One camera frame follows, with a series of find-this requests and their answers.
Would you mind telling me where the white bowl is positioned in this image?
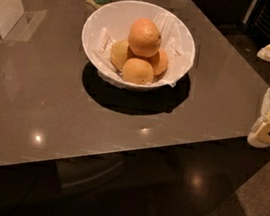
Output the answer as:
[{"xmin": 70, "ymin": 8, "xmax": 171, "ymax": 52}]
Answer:
[{"xmin": 74, "ymin": 0, "xmax": 202, "ymax": 100}]

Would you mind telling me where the green yellow sponge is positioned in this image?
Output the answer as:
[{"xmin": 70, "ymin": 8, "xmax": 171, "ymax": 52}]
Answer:
[{"xmin": 86, "ymin": 0, "xmax": 111, "ymax": 9}]

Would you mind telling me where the orange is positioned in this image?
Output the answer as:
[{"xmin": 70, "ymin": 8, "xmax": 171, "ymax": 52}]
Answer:
[
  {"xmin": 148, "ymin": 48, "xmax": 169, "ymax": 76},
  {"xmin": 128, "ymin": 18, "xmax": 162, "ymax": 58},
  {"xmin": 110, "ymin": 40, "xmax": 134, "ymax": 70},
  {"xmin": 122, "ymin": 57, "xmax": 154, "ymax": 85}
]

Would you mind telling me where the white paper liner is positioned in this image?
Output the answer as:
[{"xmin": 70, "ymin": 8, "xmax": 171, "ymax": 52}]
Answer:
[{"xmin": 88, "ymin": 0, "xmax": 197, "ymax": 92}]

